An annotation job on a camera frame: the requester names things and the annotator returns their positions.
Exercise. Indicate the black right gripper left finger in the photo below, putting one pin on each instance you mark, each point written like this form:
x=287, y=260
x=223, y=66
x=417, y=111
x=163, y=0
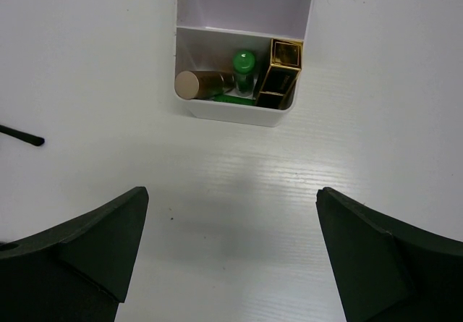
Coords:
x=79, y=270

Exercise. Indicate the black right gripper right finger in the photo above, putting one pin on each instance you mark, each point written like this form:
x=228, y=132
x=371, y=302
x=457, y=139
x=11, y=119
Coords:
x=386, y=269

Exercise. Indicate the black gold lipstick case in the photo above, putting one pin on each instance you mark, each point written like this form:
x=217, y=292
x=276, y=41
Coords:
x=278, y=74

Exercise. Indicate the rose gold lipstick tube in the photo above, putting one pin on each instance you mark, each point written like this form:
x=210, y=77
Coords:
x=203, y=84

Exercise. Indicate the green lip balm stick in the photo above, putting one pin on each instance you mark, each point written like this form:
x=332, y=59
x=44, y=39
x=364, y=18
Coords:
x=234, y=100

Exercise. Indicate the green capped lip balm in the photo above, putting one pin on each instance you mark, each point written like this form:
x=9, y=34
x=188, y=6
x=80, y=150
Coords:
x=243, y=65

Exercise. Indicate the black small-head makeup brush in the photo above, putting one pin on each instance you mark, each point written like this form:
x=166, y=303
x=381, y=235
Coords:
x=23, y=136

